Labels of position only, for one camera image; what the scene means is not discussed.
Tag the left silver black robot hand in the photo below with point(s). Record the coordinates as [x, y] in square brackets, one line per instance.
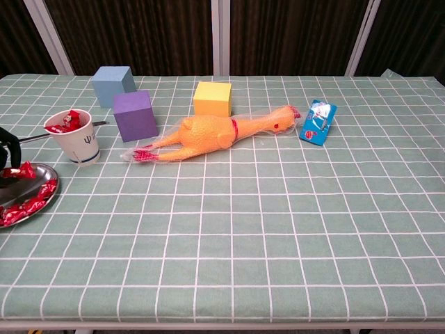
[14, 149]

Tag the round metal plate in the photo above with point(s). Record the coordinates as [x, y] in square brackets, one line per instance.
[41, 174]

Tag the red candies heap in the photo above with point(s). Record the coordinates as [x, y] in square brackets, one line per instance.
[31, 205]

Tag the white paper cup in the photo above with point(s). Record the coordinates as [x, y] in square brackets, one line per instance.
[80, 144]

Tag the metal butter knife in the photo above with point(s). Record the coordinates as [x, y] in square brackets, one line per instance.
[34, 137]

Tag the light blue foam cube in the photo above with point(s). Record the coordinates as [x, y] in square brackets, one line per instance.
[111, 85]

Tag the purple foam cube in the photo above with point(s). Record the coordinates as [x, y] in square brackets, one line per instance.
[135, 120]

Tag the yellow rubber chicken toy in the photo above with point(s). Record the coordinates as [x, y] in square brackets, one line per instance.
[205, 137]

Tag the yellow foam cube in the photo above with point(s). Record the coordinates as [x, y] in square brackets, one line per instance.
[212, 101]

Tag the green checkered tablecloth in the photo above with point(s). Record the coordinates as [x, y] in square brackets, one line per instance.
[243, 226]

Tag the blue snack packet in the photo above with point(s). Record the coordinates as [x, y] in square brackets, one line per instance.
[318, 123]

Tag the dark partition screen white frame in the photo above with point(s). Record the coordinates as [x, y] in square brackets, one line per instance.
[139, 35]

